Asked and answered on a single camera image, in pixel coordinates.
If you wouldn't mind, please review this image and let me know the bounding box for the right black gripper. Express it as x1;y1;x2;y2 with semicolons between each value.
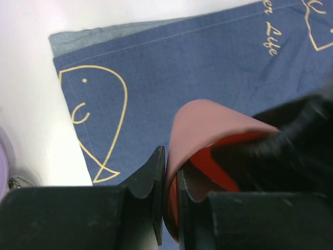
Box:
211;95;332;194

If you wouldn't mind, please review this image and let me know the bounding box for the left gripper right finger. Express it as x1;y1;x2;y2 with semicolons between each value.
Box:
177;169;332;249

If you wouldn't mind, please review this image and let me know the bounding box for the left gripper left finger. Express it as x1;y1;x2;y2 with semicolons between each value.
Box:
1;146;165;249

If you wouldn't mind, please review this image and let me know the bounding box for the orange plastic cup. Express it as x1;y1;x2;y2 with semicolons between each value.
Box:
162;99;278;242

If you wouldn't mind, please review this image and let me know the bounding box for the spoon with green handle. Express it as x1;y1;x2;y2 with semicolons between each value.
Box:
8;176;33;190

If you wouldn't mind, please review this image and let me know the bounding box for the blue fish-print cloth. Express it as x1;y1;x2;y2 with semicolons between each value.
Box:
49;1;332;186

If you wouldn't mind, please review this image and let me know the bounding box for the purple plastic plate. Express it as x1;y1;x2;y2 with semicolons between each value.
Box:
1;127;16;201

